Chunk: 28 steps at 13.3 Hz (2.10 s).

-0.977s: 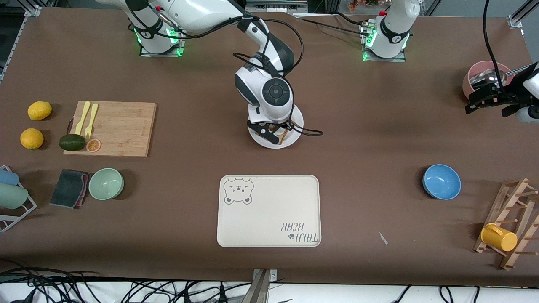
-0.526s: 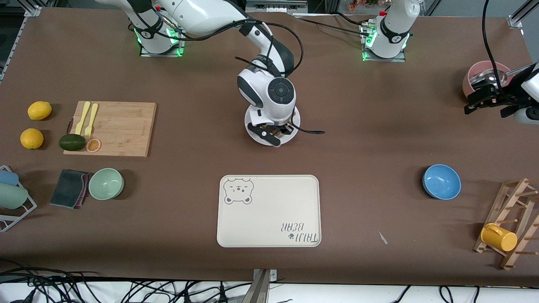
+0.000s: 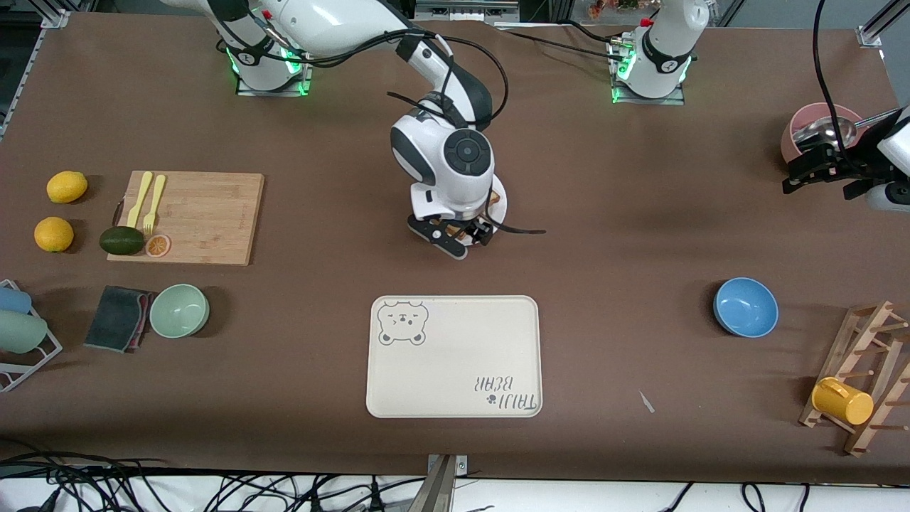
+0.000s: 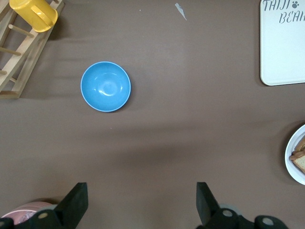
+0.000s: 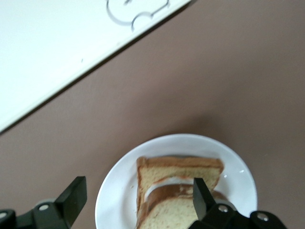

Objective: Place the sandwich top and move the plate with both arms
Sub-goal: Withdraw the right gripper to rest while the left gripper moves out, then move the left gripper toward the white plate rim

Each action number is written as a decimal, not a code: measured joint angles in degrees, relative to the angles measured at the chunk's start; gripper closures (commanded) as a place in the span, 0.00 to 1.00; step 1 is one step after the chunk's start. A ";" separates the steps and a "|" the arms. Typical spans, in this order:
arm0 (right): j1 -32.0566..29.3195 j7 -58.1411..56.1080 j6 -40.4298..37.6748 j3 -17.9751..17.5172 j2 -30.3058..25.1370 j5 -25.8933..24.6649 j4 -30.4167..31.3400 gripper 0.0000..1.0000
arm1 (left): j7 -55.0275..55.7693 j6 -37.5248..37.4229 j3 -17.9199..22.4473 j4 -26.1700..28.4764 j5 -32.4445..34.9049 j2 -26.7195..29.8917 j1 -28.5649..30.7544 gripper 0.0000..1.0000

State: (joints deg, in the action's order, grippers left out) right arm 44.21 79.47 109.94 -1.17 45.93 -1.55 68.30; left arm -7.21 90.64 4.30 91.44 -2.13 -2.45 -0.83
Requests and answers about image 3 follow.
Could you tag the blue bowl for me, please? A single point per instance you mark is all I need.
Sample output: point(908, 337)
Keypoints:
point(746, 307)

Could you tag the wooden cutting board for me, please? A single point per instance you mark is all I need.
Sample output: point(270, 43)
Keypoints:
point(213, 213)

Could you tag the metal spoon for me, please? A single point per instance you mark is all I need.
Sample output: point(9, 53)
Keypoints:
point(825, 131)

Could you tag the aluminium frame post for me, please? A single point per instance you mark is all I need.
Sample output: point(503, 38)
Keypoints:
point(881, 25)
point(55, 18)

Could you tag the orange slice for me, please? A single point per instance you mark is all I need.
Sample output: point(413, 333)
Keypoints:
point(158, 246)

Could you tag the pale green bowl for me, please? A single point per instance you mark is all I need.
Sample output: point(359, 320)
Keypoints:
point(179, 311)

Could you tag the pink bowl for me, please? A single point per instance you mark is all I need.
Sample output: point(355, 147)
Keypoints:
point(807, 117)

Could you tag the white round plate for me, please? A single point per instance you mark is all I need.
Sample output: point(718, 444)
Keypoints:
point(502, 203)

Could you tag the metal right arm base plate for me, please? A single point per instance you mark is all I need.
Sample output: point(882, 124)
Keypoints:
point(307, 85)

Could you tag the green avocado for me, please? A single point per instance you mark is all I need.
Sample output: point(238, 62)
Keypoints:
point(121, 240)

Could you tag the pale green cup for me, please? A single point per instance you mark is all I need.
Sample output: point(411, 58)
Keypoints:
point(20, 332)

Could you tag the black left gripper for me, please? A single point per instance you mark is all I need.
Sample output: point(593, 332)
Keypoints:
point(847, 163)

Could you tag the yellow mug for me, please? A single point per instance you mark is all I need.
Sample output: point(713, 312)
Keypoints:
point(842, 402)

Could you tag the light blue cup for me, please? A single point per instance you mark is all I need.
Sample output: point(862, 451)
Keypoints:
point(13, 300)

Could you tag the metal bracket at table edge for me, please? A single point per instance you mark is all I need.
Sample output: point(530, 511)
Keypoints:
point(441, 483)

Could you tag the grey folded cloth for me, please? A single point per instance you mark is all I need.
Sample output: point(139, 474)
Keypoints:
point(115, 318)

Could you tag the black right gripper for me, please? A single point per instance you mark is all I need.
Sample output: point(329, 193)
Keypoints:
point(478, 229)

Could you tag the cream bear print tray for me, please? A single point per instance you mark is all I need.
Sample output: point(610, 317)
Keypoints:
point(455, 355)

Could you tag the small white paper scrap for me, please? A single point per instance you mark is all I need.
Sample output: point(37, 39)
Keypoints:
point(646, 402)

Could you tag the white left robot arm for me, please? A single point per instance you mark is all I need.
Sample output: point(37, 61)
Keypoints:
point(661, 50)

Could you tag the yellow lemon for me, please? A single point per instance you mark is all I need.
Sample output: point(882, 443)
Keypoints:
point(54, 235)
point(67, 187)

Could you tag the wooden mug rack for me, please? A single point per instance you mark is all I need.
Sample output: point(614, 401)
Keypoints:
point(878, 334)

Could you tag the yellow plastic knife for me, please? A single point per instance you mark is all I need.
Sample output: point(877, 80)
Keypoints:
point(140, 195)

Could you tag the yellow plastic fork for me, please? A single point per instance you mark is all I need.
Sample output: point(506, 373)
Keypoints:
point(154, 203)

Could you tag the plain brown bread slice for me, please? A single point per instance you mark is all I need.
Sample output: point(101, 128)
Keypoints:
point(492, 201)

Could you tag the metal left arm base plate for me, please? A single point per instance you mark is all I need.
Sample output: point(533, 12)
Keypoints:
point(679, 99)

